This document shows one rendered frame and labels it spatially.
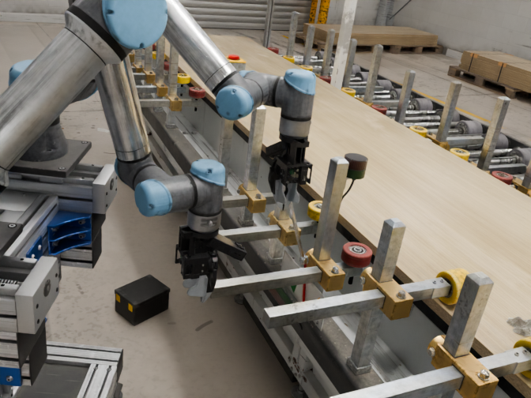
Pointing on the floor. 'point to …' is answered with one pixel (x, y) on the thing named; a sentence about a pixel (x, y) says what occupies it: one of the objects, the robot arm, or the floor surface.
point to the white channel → (343, 43)
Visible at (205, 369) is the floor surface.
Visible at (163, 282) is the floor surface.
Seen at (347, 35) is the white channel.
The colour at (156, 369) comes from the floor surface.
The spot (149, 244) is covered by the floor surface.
